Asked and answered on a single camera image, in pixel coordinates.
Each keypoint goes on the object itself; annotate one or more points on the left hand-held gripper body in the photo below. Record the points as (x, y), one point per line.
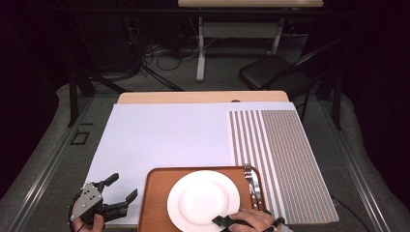
(88, 199)

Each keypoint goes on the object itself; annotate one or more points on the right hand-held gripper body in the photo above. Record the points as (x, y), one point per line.
(278, 221)

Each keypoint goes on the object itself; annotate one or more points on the wood-grain serving tray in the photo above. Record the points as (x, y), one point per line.
(154, 193)

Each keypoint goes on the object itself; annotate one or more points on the white deep plate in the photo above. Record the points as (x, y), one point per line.
(203, 199)

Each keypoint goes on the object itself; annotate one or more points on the person's right hand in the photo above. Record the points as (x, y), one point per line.
(257, 220)

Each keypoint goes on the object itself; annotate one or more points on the person's left hand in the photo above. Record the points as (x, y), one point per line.
(96, 224)

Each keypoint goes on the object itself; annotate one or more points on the striped woven placemat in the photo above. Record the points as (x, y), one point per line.
(290, 161)

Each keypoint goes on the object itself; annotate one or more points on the black metal stand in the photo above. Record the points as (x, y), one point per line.
(73, 96)

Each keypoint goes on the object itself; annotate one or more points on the black folding chair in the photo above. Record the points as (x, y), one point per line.
(267, 72)

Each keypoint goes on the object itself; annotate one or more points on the metal floor rail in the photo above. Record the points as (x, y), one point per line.
(48, 167)
(354, 174)

